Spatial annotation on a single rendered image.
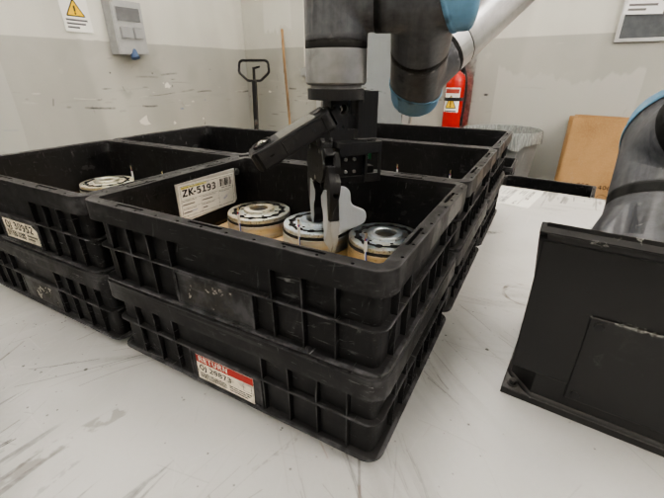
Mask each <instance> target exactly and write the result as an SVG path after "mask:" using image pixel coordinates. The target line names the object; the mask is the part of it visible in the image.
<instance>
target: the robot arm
mask: <svg viewBox="0 0 664 498"><path fill-rule="evenodd" d="M534 1H535V0H303V8H304V41H305V80H306V84H307V85H311V88H307V99H308V100H315V101H323V107H322V108H321V107H318V108H317V109H315V110H314V111H312V112H310V113H309V114H307V115H305V116H304V117H302V118H300V119H299V120H297V121H295V122H294V123H292V124H290V125H288V126H286V127H285V128H283V129H281V130H280V131H278V132H276V133H275V134H273V135H272V136H270V137H265V138H263V139H261V140H259V141H258V142H256V143H255V144H254V145H252V148H250V149H249V155H250V157H251V159H252V161H253V162H254V164H255V165H256V167H257V168H258V170H259V171H261V172H265V171H266V170H271V169H272V168H274V167H276V166H277V165H279V164H280V163H282V162H283V160H284V159H286V158H288V157H289V156H291V155H293V154H294V153H296V152H298V151H299V150H301V149H302V148H303V147H305V146H306V145H307V184H308V195H309V201H310V211H311V218H312V222H322V221H323V230H324V236H323V240H324V242H325V244H326V245H327V247H328V248H329V250H330V251H331V252H336V248H337V244H338V235H339V234H340V233H342V232H345V231H347V230H349V229H352V228H354V227H357V226H359V225H361V224H363V223H364V222H365V220H366V218H367V215H366V212H365V210H364V209H362V208H360V207H356V206H354V205H353V204H352V203H351V194H350V191H349V190H348V188H346V187H344V186H341V183H350V184H357V183H363V182H372V181H380V165H381V147H382V141H381V140H378V139H376V127H377V105H378V91H370V90H365V88H362V85H365V84H366V83H367V60H368V33H376V34H390V78H389V88H390V94H391V102H392V104H393V106H394V108H395V109H396V110H397V111H398V112H399V113H401V114H403V115H405V116H408V117H421V116H424V115H427V114H429V113H430V112H432V111H433V110H434V109H435V108H436V106H437V105H438V102H439V99H440V98H441V96H442V92H443V87H444V86H445V85H446V84H447V83H448V82H449V81H450V80H451V79H452V78H453V77H454V76H455V75H456V74H457V73H458V72H459V71H460V70H462V69H463V68H464V67H465V66H466V65H467V64H468V63H469V62H470V61H471V60H472V59H473V58H474V57H475V56H476V55H478V54H479V53H480V52H481V51H482V50H483V49H484V48H485V47H486V46H487V45H488V44H489V43H490V42H491V41H493V40H494V39H495V38H496V37H497V36H498V35H499V34H500V33H501V32H502V31H503V30H504V29H505V28H506V27H507V26H509V25H510V24H511V23H512V22H513V21H514V20H515V19H516V18H517V17H518V16H519V15H520V14H521V13H522V12H523V11H525V10H526V9H527V8H528V7H529V6H530V5H531V4H532V3H533V2H534ZM340 106H341V108H340ZM377 152H378V156H377V172H374V173H373V171H374V166H373V165H371V164H368V159H371V158H372V153H377ZM591 229H593V230H598V231H604V232H610V233H614V234H620V235H626V236H631V237H637V238H643V239H648V240H654V241H660V242H664V90H661V91H659V92H657V93H656V94H654V95H652V96H651V97H649V98H648V99H646V100H645V101H644V102H642V103H641V104H640V105H639V106H638V107H637V108H636V109H635V110H634V112H633V113H632V114H631V116H630V118H629V119H628V122H627V124H626V126H625V127H624V129H623V131H622V135H621V139H620V144H619V154H618V158H617V161H616V165H615V169H614V173H613V177H612V180H611V184H610V187H609V191H608V194H607V198H606V203H605V206H604V210H603V213H602V215H601V216H600V218H599V219H598V220H597V222H596V223H595V224H594V226H593V227H592V228H591Z"/></svg>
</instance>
